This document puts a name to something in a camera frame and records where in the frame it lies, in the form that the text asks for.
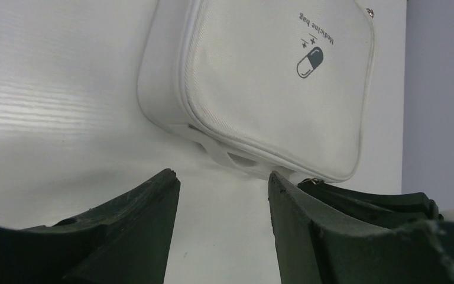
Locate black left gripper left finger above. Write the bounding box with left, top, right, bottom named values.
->
left=0, top=169, right=180, bottom=283

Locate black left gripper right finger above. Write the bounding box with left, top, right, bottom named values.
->
left=268, top=172, right=454, bottom=283

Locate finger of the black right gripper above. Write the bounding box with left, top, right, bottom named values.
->
left=297, top=179, right=443, bottom=229

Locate grey storage box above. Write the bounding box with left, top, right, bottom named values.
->
left=138, top=1, right=375, bottom=182

